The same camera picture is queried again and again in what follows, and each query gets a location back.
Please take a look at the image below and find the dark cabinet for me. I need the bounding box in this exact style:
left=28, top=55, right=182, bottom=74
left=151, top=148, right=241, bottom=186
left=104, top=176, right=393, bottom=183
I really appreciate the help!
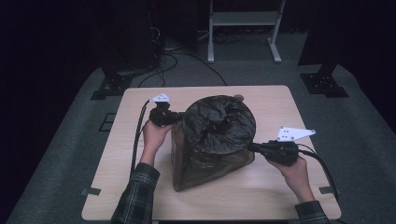
left=122, top=0, right=163, bottom=70

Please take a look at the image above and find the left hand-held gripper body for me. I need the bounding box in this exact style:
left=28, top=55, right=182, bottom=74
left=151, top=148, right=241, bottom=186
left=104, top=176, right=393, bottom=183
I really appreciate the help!
left=148, top=92, right=183, bottom=128

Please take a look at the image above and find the black stand base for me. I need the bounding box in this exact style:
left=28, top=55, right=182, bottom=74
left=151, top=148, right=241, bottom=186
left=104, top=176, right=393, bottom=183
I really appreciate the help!
left=299, top=63, right=350, bottom=99
left=90, top=65, right=134, bottom=102

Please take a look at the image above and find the person's right hand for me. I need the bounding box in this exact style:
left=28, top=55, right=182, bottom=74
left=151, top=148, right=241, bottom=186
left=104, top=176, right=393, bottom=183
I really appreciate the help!
left=267, top=156, right=316, bottom=205

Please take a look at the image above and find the white metal stand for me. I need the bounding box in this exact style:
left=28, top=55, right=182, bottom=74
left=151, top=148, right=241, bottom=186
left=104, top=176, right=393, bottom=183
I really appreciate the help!
left=206, top=0, right=287, bottom=65

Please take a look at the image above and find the black floor cable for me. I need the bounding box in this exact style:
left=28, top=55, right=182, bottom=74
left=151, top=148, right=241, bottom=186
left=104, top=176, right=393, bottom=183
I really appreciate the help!
left=137, top=51, right=229, bottom=89

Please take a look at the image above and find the person's left hand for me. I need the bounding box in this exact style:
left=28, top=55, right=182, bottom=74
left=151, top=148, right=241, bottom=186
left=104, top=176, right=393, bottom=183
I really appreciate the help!
left=139, top=119, right=176, bottom=167

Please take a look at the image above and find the grey tape strip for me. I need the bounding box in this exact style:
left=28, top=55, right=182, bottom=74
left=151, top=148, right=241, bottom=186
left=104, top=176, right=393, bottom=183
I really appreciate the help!
left=318, top=185, right=336, bottom=196
left=80, top=187, right=103, bottom=197

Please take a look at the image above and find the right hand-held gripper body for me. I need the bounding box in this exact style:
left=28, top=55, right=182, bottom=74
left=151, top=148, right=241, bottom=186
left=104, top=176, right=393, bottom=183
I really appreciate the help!
left=259, top=125, right=317, bottom=167

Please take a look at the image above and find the black plastic garbage bag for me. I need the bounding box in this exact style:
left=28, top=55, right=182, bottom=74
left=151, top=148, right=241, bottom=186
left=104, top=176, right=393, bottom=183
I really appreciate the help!
left=170, top=94, right=258, bottom=193

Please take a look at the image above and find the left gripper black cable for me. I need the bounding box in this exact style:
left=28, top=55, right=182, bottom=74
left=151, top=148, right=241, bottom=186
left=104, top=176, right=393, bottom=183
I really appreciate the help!
left=129, top=99, right=152, bottom=179

